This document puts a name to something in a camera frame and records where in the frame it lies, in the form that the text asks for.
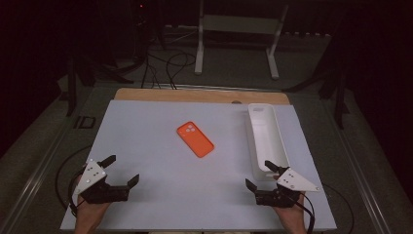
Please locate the dark equipment rack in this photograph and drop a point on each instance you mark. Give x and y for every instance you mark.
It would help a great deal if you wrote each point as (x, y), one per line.
(141, 32)

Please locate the white metal stand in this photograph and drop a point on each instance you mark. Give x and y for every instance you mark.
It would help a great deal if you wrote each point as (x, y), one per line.
(198, 48)

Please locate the white plastic tray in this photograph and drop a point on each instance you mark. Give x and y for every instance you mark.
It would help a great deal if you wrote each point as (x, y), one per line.
(266, 139)

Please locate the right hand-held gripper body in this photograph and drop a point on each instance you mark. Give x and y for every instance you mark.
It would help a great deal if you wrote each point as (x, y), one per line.
(292, 182)

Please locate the white power strip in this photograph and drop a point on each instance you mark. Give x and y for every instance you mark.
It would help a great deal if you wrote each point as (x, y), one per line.
(181, 27)
(305, 34)

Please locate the black tripod stand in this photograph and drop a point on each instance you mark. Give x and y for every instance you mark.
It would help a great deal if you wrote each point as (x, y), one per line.
(71, 91)
(339, 104)

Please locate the person's right hand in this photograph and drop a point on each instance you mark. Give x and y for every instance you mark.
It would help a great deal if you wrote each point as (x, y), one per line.
(292, 216)

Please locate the pale grey table board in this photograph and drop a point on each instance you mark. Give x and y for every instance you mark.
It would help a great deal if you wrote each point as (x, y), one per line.
(162, 195)

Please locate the person's left hand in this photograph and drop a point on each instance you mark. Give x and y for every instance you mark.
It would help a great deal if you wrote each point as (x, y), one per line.
(90, 213)

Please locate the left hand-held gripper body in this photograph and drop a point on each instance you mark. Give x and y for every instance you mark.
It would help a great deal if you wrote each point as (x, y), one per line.
(94, 177)

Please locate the metal floor rail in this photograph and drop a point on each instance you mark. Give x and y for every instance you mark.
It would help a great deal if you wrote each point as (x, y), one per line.
(32, 185)
(363, 188)

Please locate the orange phone case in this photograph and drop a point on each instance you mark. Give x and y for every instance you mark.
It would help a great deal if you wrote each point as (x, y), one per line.
(195, 139)

